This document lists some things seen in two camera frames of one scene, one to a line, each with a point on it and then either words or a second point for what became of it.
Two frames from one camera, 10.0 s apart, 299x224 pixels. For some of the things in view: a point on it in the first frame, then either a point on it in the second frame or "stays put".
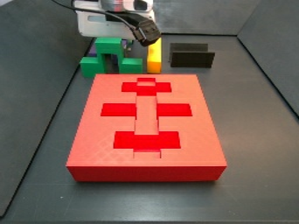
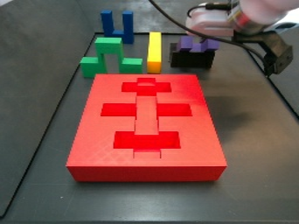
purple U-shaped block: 93,51 to 209,44
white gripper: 94,24 to 210,22
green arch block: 93,66 stays put
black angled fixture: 191,55 stays put
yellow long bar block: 154,57 stays put
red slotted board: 146,131 stays put
